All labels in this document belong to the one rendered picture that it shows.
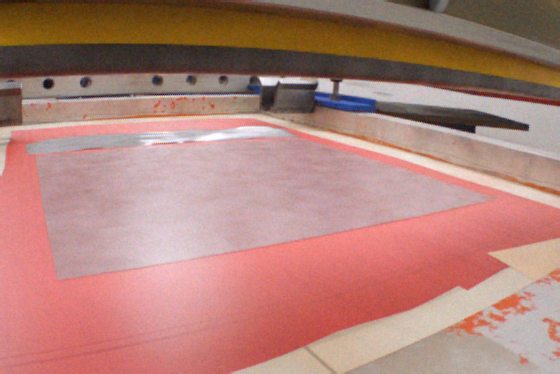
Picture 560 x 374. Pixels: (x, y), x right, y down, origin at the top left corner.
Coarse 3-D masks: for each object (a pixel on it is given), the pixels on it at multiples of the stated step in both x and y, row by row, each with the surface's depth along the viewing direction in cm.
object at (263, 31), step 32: (0, 32) 12; (32, 32) 13; (64, 32) 13; (96, 32) 14; (128, 32) 15; (160, 32) 15; (192, 32) 16; (224, 32) 16; (256, 32) 17; (288, 32) 18; (320, 32) 19; (352, 32) 19; (384, 32) 20; (448, 64) 23; (480, 64) 25; (512, 64) 27
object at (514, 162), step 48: (144, 96) 77; (192, 96) 80; (240, 96) 84; (384, 144) 60; (432, 144) 53; (480, 144) 47; (528, 288) 13; (432, 336) 11; (480, 336) 11; (528, 336) 11
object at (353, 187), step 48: (192, 144) 53; (240, 144) 55; (288, 144) 56; (336, 144) 58; (288, 192) 35; (336, 192) 36; (384, 192) 37; (432, 192) 38; (480, 192) 39; (384, 240) 27; (432, 240) 27; (480, 240) 27; (528, 240) 27
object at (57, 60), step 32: (0, 64) 12; (32, 64) 13; (64, 64) 14; (96, 64) 14; (128, 64) 15; (160, 64) 15; (192, 64) 16; (224, 64) 17; (256, 64) 17; (288, 64) 18; (320, 64) 19; (352, 64) 20; (384, 64) 21; (416, 64) 22; (544, 96) 30
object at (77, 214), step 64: (64, 128) 63; (128, 128) 64; (0, 192) 31; (64, 192) 32; (128, 192) 33; (192, 192) 34; (256, 192) 35; (0, 256) 21; (64, 256) 22; (128, 256) 22; (192, 256) 23; (256, 256) 24; (320, 256) 24; (384, 256) 24; (0, 320) 15; (64, 320) 16; (128, 320) 17; (192, 320) 17; (256, 320) 18; (320, 320) 18
